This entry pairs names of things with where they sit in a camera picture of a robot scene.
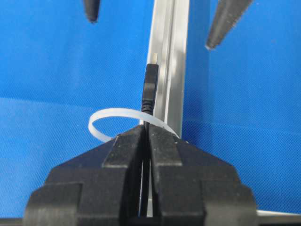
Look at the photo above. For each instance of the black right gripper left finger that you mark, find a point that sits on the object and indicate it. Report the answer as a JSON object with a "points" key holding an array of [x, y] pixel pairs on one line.
{"points": [[100, 187]]}

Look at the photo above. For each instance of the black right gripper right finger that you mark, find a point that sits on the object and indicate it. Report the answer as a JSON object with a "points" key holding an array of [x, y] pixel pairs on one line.
{"points": [[195, 188]]}

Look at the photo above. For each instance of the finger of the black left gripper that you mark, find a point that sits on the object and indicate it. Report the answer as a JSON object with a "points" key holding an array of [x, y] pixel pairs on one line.
{"points": [[227, 14], [91, 8]]}

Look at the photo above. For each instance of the white zip tie loop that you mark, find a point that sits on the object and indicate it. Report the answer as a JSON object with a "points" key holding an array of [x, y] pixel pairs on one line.
{"points": [[125, 113]]}

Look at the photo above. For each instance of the aluminium extrusion frame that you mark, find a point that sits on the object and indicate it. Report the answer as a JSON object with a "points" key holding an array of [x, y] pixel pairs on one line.
{"points": [[168, 66]]}

